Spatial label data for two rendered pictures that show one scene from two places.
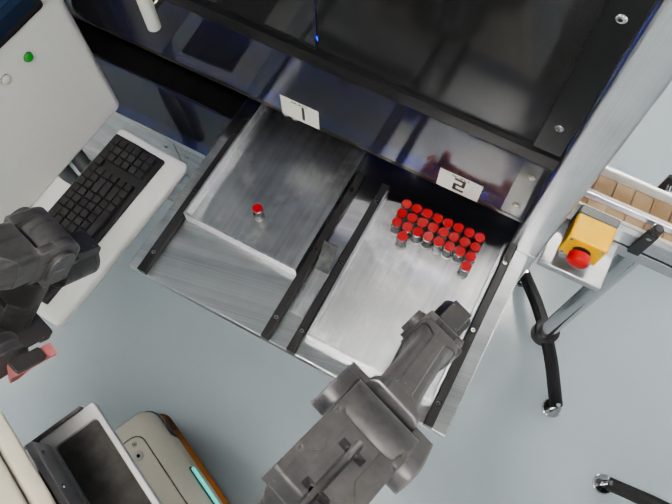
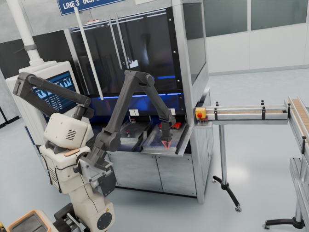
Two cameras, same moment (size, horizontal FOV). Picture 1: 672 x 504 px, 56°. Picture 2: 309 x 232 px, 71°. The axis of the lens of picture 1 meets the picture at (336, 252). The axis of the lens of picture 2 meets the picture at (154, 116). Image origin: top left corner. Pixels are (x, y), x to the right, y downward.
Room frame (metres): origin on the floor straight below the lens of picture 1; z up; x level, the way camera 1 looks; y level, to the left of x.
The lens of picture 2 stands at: (-1.10, 0.05, 1.75)
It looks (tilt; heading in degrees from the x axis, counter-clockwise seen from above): 24 degrees down; 355
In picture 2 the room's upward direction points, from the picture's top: 11 degrees counter-clockwise
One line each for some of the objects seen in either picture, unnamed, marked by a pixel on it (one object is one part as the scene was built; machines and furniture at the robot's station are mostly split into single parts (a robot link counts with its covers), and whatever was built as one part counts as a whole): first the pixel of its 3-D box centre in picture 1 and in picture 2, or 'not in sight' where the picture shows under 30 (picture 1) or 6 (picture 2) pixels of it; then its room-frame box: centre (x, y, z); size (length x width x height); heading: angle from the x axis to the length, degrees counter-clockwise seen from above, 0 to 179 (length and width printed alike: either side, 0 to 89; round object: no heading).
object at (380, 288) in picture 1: (407, 291); (165, 136); (0.39, -0.14, 0.90); 0.34 x 0.26 x 0.04; 151
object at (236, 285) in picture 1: (337, 246); (148, 136); (0.50, 0.00, 0.87); 0.70 x 0.48 x 0.02; 60
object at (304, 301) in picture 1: (314, 278); (142, 138); (0.42, 0.04, 0.91); 0.14 x 0.03 x 0.06; 151
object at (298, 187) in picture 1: (282, 178); (133, 129); (0.65, 0.11, 0.90); 0.34 x 0.26 x 0.04; 150
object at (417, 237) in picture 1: (432, 243); (169, 128); (0.49, -0.19, 0.90); 0.18 x 0.02 x 0.05; 61
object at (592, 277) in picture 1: (580, 247); (204, 123); (0.49, -0.50, 0.87); 0.14 x 0.13 x 0.02; 150
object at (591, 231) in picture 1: (588, 236); (200, 112); (0.46, -0.46, 1.00); 0.08 x 0.07 x 0.07; 150
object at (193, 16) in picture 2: not in sight; (196, 39); (0.89, -0.63, 1.51); 0.85 x 0.01 x 0.59; 150
